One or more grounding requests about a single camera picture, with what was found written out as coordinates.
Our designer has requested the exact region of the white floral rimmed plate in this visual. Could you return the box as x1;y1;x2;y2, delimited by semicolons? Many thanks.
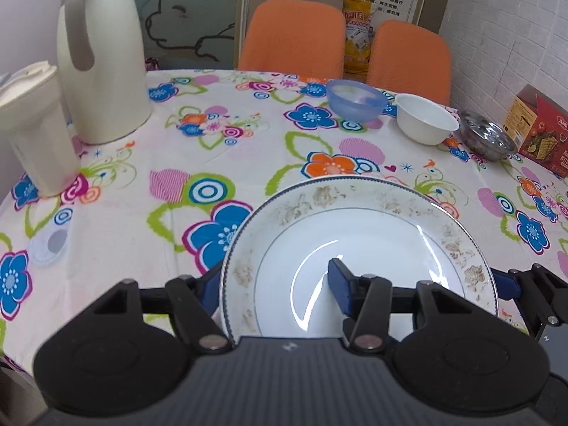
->
219;176;499;340

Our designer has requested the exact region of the stainless steel bowl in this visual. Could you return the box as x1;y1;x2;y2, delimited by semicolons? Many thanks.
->
458;110;518;162

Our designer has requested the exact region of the white ceramic bowl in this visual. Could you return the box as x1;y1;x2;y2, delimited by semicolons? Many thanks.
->
395;93;459;146

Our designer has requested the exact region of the blue translucent plastic bowl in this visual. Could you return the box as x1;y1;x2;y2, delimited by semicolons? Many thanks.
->
326;80;389;123

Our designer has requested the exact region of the floral tablecloth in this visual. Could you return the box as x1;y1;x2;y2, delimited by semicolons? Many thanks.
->
1;71;567;372

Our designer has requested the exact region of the red cracker box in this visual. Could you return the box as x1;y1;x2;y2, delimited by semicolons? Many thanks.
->
503;85;568;178

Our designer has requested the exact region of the cream thermos jug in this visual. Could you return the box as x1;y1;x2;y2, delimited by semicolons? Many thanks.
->
57;0;152;144

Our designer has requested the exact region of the right orange chair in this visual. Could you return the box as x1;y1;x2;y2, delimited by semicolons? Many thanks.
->
366;19;452;106

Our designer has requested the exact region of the orange chair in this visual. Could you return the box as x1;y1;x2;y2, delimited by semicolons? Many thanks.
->
366;19;452;106
238;0;346;79

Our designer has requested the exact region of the left orange chair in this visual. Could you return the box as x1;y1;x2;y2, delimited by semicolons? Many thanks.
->
238;0;346;79

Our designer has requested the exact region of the white lidded tumbler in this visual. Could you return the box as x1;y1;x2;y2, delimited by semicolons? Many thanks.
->
1;61;80;196

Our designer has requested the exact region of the yellow snack bag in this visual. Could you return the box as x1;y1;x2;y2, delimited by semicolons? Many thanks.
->
343;0;373;83

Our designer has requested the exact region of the glass panel with rabbit drawing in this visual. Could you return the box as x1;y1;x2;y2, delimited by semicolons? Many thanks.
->
135;0;238;69

